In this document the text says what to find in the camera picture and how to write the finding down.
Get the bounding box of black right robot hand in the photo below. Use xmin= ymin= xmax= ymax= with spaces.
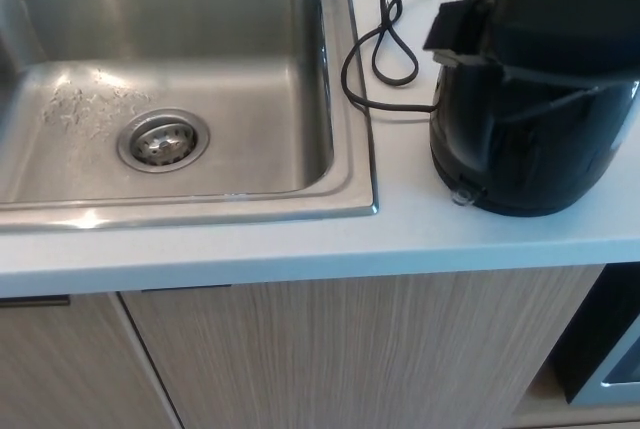
xmin=423 ymin=0 xmax=640 ymax=91

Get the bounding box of black electric kettle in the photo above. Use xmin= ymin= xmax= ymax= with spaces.
xmin=428 ymin=56 xmax=640 ymax=215

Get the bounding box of black kettle base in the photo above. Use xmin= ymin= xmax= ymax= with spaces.
xmin=433 ymin=168 xmax=604 ymax=219

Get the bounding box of built-in kitchen appliance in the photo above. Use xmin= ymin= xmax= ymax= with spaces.
xmin=543 ymin=262 xmax=640 ymax=408

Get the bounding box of stainless steel sink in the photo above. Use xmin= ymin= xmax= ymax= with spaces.
xmin=0 ymin=0 xmax=380 ymax=234

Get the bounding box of metal sink drain strainer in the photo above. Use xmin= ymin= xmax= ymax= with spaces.
xmin=116 ymin=108 xmax=212 ymax=174

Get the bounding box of black power cord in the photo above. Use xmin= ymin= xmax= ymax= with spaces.
xmin=340 ymin=0 xmax=480 ymax=115

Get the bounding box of dark recessed cabinet handle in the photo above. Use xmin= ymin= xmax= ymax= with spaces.
xmin=0 ymin=294 xmax=72 ymax=308

